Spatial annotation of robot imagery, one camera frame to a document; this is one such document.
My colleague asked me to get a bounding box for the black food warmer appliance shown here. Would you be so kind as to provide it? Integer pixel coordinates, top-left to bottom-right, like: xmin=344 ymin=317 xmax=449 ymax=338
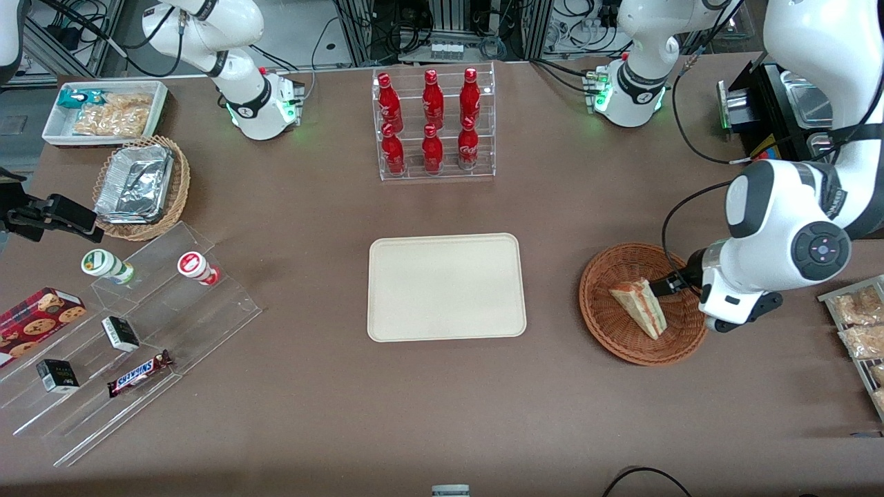
xmin=717 ymin=61 xmax=884 ymax=164

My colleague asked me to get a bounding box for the dark brown wicker basket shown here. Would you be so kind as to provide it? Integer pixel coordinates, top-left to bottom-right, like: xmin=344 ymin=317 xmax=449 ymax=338
xmin=579 ymin=242 xmax=711 ymax=367

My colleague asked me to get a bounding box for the light brown wicker basket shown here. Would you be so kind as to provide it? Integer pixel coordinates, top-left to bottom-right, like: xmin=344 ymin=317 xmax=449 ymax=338
xmin=92 ymin=135 xmax=191 ymax=242

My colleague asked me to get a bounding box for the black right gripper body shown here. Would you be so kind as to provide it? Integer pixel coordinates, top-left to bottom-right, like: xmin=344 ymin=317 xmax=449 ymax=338
xmin=0 ymin=181 xmax=49 ymax=243

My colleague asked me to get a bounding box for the teal snack packet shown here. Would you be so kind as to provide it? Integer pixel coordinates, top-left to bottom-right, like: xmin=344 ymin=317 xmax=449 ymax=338
xmin=57 ymin=88 xmax=104 ymax=111

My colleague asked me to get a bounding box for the aluminium frame rack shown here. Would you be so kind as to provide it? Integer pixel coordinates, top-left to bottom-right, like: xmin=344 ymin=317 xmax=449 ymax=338
xmin=331 ymin=0 xmax=553 ymax=66

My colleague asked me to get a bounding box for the red chocolate cookie box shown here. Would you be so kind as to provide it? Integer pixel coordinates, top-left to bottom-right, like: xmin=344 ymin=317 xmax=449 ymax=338
xmin=0 ymin=287 xmax=87 ymax=369

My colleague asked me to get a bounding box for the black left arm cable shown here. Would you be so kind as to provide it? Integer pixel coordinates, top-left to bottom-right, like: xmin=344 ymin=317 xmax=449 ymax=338
xmin=662 ymin=179 xmax=736 ymax=294

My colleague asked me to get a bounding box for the red cola bottle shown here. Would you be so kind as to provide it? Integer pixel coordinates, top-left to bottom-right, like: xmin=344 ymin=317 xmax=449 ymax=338
xmin=421 ymin=124 xmax=444 ymax=173
xmin=377 ymin=72 xmax=403 ymax=132
xmin=460 ymin=68 xmax=481 ymax=125
xmin=381 ymin=123 xmax=406 ymax=175
xmin=422 ymin=69 xmax=445 ymax=128
xmin=457 ymin=117 xmax=479 ymax=170

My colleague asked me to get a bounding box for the snickers chocolate bar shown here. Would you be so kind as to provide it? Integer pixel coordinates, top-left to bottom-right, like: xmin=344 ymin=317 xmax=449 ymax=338
xmin=107 ymin=349 xmax=173 ymax=398

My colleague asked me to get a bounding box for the steel warmer pan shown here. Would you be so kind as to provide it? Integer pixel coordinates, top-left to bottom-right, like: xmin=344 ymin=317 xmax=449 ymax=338
xmin=780 ymin=71 xmax=834 ymax=129
xmin=807 ymin=131 xmax=840 ymax=158

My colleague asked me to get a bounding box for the red lid drink cup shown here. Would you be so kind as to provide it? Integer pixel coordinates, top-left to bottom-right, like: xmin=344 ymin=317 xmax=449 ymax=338
xmin=177 ymin=251 xmax=222 ymax=286

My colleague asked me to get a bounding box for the black looped table cable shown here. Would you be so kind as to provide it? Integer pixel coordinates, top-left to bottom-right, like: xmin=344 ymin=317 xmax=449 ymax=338
xmin=601 ymin=467 xmax=693 ymax=497

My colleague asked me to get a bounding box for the triangular sandwich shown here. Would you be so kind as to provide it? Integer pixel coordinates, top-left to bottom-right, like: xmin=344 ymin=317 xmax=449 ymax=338
xmin=608 ymin=278 xmax=669 ymax=341

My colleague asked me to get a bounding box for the small black white box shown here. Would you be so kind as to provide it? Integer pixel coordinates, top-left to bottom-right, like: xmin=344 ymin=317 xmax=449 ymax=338
xmin=102 ymin=316 xmax=140 ymax=353

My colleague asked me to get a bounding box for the clear bag of crackers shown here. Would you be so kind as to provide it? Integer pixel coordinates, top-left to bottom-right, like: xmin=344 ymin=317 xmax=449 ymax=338
xmin=73 ymin=93 xmax=154 ymax=137

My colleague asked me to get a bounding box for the clear acrylic bottle rack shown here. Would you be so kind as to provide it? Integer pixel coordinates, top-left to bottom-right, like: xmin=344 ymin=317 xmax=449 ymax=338
xmin=372 ymin=62 xmax=497 ymax=182

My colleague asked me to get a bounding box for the small black green box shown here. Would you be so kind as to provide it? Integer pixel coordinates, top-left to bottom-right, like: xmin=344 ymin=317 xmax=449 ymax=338
xmin=36 ymin=359 xmax=80 ymax=394

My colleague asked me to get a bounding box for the aluminium foil container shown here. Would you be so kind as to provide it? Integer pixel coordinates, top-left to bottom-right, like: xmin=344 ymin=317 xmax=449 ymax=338
xmin=95 ymin=144 xmax=175 ymax=225

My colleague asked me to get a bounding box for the green lid drink cup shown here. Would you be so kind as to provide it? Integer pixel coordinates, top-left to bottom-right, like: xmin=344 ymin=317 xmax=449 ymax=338
xmin=81 ymin=248 xmax=135 ymax=286

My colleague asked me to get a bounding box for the beige plastic tray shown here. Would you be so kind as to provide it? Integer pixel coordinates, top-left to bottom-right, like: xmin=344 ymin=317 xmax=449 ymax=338
xmin=367 ymin=233 xmax=527 ymax=343

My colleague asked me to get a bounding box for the white rectangular snack bin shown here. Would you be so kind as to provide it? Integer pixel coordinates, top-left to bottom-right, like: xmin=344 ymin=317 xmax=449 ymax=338
xmin=41 ymin=80 xmax=169 ymax=149

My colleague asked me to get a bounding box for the clear acrylic stepped display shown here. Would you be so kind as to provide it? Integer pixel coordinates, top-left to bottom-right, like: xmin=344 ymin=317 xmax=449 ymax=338
xmin=0 ymin=221 xmax=263 ymax=468

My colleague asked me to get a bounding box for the grey wire snack rack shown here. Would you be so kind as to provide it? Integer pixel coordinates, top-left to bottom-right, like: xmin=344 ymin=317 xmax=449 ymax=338
xmin=818 ymin=275 xmax=884 ymax=423

